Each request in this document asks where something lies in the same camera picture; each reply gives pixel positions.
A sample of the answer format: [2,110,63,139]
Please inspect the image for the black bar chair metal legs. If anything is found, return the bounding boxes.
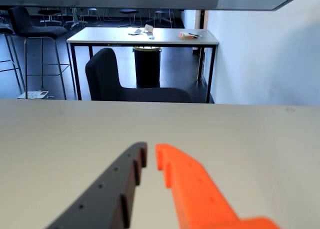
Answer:
[8,6,76,100]

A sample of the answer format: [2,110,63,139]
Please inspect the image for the crumpled beige paper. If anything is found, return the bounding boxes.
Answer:
[144,23,156,40]

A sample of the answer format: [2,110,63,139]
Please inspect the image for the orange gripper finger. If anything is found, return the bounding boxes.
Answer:
[155,143,282,229]

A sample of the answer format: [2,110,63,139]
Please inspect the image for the white table with black legs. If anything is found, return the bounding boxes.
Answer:
[66,26,220,104]

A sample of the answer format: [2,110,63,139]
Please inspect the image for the papers stack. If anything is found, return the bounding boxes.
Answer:
[16,90,50,100]

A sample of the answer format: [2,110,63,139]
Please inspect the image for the black bar stool metal legs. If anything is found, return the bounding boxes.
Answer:
[0,10,26,91]

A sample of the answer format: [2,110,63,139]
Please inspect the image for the black round stool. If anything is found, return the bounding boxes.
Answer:
[37,8,63,27]
[152,9,174,27]
[119,8,140,27]

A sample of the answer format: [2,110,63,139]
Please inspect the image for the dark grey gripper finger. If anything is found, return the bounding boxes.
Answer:
[46,141,148,229]

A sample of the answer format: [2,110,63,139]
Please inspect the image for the orange white packet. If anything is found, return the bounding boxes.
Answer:
[178,30,204,40]

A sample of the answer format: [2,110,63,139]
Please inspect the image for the black cylindrical trash bin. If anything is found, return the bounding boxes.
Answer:
[133,46,162,89]

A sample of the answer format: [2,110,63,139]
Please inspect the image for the brown wooden door frame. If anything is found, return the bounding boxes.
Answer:
[197,10,210,30]

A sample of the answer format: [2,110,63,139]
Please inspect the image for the black upholstered chair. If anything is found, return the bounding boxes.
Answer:
[84,47,193,104]

